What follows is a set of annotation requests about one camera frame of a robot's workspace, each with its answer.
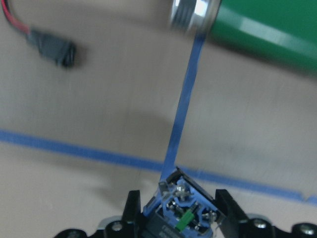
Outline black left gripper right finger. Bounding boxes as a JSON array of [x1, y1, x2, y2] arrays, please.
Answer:
[[215, 189, 249, 238]]

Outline green push button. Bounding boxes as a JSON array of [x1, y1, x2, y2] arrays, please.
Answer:
[[142, 168, 222, 238]]

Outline red black power cable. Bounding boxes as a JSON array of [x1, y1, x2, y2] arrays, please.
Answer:
[[0, 0, 77, 68]]

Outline green conveyor belt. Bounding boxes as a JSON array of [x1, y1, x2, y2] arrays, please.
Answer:
[[169, 0, 317, 74]]

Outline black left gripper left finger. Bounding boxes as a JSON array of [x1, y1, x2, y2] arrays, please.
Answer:
[[121, 190, 141, 238]]

